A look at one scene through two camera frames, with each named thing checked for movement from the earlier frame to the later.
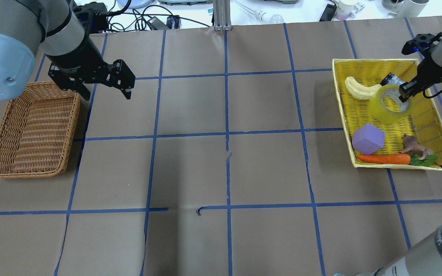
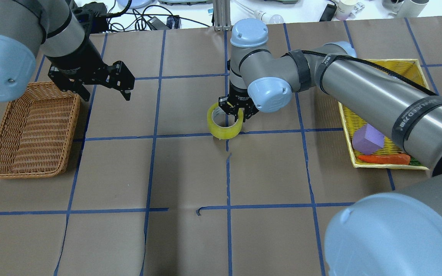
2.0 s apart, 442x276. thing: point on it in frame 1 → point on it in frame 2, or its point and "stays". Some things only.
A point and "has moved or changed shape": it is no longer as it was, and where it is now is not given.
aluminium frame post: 221,15 stays
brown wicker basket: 35,137 stays
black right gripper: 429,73 → 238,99
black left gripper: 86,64 stays
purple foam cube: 368,139 stays
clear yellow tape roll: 381,112 has moved or changed shape
